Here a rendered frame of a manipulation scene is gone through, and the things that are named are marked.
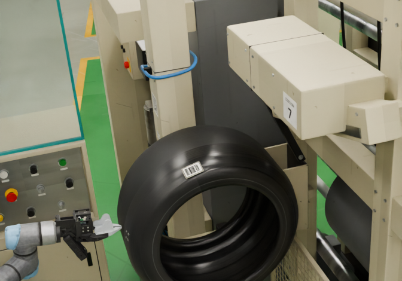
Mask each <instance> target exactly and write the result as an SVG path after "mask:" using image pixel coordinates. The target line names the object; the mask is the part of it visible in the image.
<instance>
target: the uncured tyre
mask: <svg viewBox="0 0 402 281"><path fill-rule="evenodd" d="M198 161H199V162H200V164H201V166H202V168H203V170H204V171H203V172H200V173H198V174H196V175H194V176H192V177H190V178H187V179H186V178H185V176H184V174H183V172H182V169H183V168H185V167H187V166H189V165H191V164H194V163H196V162H198ZM229 185H237V186H243V187H247V189H246V194H245V198H244V200H243V203H242V205H241V206H240V208H239V210H238V211H237V212H236V214H235V215H234V216H233V217H232V219H231V220H229V222H227V223H226V224H225V225H223V226H222V227H221V228H219V229H218V230H216V231H214V232H212V233H210V234H207V235H205V236H202V237H197V238H193V239H176V238H172V237H168V236H165V235H163V231H164V229H165V227H166V225H167V223H168V222H169V220H170V219H171V217H172V216H173V214H174V213H175V212H176V211H177V210H178V209H179V208H180V207H181V206H182V205H183V204H184V203H186V202H187V201H189V200H190V199H191V198H193V197H194V196H196V195H198V194H200V193H202V192H204V191H207V190H210V189H213V188H217V187H223V186H229ZM120 197H121V198H120ZM121 200H122V202H123V204H122V202H121ZM298 217H299V212H298V205H297V199H296V195H295V192H294V188H293V186H292V184H291V182H290V180H289V178H288V176H287V175H286V174H285V172H284V171H283V170H282V169H281V168H280V167H279V165H278V164H277V163H276V161H275V160H274V159H273V158H272V157H271V156H270V154H269V153H268V152H267V151H266V150H265V149H264V147H263V146H262V145H261V144H260V143H258V142H257V141H256V140H255V139H253V138H252V137H250V136H248V135H247V134H245V133H242V132H240V131H238V130H235V129H232V128H229V127H224V126H217V125H201V126H193V127H187V128H184V129H181V130H177V131H175V132H173V133H170V134H168V135H166V136H165V137H163V138H161V139H159V140H158V141H156V142H155V143H153V144H152V145H151V146H149V147H148V148H147V149H146V150H145V151H144V152H143V153H142V154H141V155H140V156H139V157H138V158H137V159H136V161H135V162H134V163H133V164H132V166H131V168H130V169H129V171H128V173H127V174H126V176H125V179H124V181H123V183H122V186H121V190H120V194H119V198H118V205H117V218H118V224H119V225H121V226H122V229H121V230H120V231H121V235H122V237H123V241H124V244H125V247H126V250H127V254H128V256H129V259H130V262H131V264H132V267H133V268H134V270H135V271H136V273H137V274H138V276H139V277H140V278H141V279H142V280H143V281H263V280H264V279H265V278H266V277H267V276H268V275H269V274H270V273H271V272H272V271H273V270H274V269H275V268H276V267H277V266H278V265H279V263H280V262H281V261H282V260H283V258H284V256H285V255H286V254H287V252H288V250H289V248H290V246H291V244H292V242H293V239H294V236H295V233H296V229H297V223H298ZM126 229H127V230H128V231H129V233H130V236H129V243H128V242H127V240H126Z"/></svg>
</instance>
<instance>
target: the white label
mask: <svg viewBox="0 0 402 281"><path fill-rule="evenodd" d="M203 171H204V170H203V168H202V166H201V164H200V162H199V161H198V162H196V163H194V164H191V165H189V166H187V167H185V168H183V169H182V172H183V174H184V176H185V178H186V179H187V178H190V177H192V176H194V175H196V174H198V173H200V172H203Z"/></svg>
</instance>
